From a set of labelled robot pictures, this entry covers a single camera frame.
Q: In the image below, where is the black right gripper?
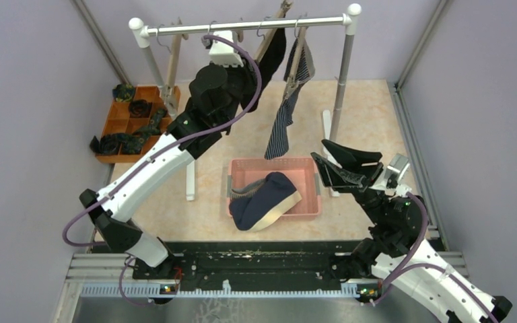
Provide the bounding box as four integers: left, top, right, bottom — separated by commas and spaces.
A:
310, 138, 387, 225

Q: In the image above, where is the navy blue underwear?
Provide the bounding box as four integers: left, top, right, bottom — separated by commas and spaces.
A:
228, 172, 302, 231

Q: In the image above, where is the dark striped underwear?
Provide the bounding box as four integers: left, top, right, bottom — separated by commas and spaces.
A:
264, 41, 316, 160

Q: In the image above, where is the black underwear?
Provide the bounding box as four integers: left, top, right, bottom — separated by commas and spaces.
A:
248, 28, 287, 113

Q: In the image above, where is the beige clip hanger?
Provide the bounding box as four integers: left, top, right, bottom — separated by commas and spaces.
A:
221, 30, 244, 44
156, 34, 189, 119
254, 0, 294, 63
283, 22, 308, 100

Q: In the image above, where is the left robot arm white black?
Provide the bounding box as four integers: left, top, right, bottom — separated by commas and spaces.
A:
79, 63, 262, 279

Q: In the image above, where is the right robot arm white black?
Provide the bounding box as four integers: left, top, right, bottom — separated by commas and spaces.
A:
312, 139, 512, 322

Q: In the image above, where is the pink plastic basket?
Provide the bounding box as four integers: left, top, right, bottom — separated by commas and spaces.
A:
225, 157, 322, 221

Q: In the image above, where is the green patterned tie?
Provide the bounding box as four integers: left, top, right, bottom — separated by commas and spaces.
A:
121, 108, 168, 155

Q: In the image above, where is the orange wooden divider tray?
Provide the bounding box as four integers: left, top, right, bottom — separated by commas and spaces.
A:
90, 85, 172, 164

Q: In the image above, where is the green patterned rolled cloth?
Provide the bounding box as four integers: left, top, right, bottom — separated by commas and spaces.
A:
112, 83, 136, 102

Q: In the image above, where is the black rolled cloth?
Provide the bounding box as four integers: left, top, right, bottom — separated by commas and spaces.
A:
89, 133, 131, 155

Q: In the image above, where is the white metal clothes rack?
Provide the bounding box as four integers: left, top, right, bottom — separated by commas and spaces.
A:
128, 3, 363, 201

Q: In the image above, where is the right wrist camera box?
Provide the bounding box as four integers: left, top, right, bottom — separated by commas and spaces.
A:
384, 153, 411, 197

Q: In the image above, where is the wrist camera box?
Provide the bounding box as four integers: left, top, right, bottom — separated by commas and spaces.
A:
209, 31, 244, 68
384, 153, 411, 197

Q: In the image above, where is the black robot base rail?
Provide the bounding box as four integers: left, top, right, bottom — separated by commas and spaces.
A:
90, 238, 398, 297

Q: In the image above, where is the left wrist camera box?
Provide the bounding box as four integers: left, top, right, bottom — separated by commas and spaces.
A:
209, 31, 244, 68

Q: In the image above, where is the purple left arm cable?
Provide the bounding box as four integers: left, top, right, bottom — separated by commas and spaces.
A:
62, 34, 263, 308

